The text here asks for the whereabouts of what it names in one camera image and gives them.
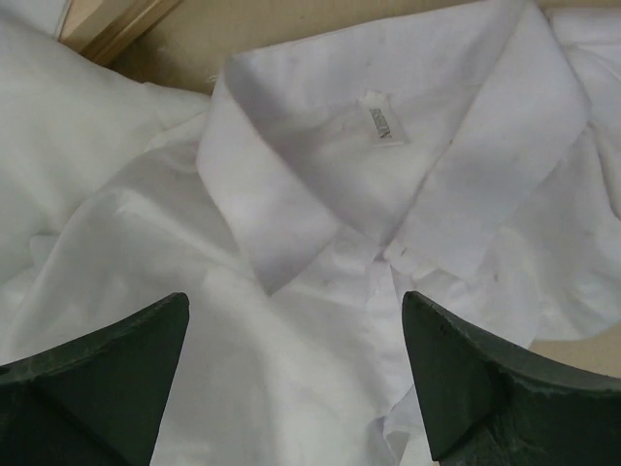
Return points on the wooden clothes rack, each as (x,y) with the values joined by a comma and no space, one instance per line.
(101,30)

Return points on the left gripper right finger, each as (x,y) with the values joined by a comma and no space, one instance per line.
(487,401)

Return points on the white shirt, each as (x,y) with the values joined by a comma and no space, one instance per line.
(470,153)
(67,125)

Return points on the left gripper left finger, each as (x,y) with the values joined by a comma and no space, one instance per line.
(98,399)

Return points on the hanging white shirt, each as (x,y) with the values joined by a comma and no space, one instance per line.
(67,125)

